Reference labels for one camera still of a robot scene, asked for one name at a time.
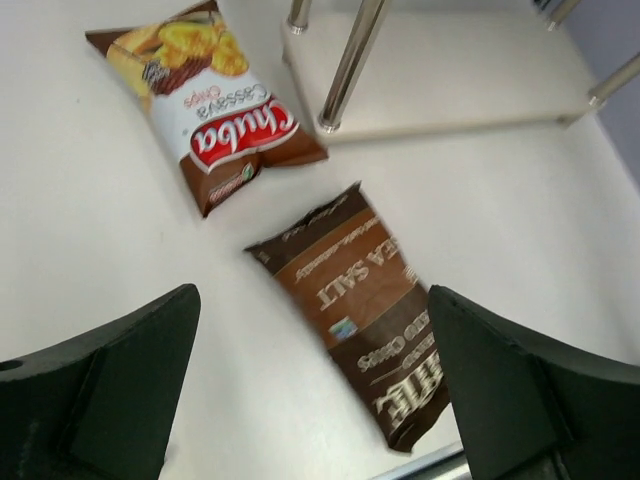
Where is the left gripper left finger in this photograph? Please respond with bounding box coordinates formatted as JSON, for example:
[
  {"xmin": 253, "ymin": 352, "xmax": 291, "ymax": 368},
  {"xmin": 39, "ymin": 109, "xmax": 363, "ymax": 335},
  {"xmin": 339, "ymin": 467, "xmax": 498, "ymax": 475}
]
[{"xmin": 1, "ymin": 284, "xmax": 201, "ymax": 479}]

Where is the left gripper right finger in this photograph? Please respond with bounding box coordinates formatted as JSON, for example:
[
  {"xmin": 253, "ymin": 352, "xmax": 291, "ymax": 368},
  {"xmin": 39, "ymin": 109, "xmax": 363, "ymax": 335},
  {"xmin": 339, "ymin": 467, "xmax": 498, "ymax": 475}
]
[{"xmin": 428, "ymin": 285, "xmax": 639, "ymax": 479}]

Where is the brown Kettle sea salt bag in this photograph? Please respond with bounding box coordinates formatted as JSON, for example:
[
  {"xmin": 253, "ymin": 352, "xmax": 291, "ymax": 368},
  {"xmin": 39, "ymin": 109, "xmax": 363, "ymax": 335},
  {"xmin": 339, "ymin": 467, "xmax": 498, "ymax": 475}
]
[{"xmin": 245, "ymin": 183, "xmax": 449, "ymax": 453}]

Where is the white two-tier shelf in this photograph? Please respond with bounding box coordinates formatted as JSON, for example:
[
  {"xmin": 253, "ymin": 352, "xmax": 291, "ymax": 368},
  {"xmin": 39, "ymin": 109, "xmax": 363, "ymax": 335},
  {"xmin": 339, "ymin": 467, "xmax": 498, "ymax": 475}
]
[{"xmin": 281, "ymin": 1, "xmax": 639, "ymax": 144}]

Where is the brown Chuba cassava bag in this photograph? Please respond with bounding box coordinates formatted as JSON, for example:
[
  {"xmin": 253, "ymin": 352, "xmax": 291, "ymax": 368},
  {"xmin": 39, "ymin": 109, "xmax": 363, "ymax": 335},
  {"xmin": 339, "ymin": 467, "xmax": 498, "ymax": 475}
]
[{"xmin": 85, "ymin": 1, "xmax": 328, "ymax": 216}]

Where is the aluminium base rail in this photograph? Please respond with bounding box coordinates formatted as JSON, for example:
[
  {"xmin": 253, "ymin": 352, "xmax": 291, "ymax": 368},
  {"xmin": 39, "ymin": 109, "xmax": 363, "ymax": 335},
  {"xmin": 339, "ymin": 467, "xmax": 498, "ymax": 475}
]
[{"xmin": 373, "ymin": 442, "xmax": 472, "ymax": 480}]

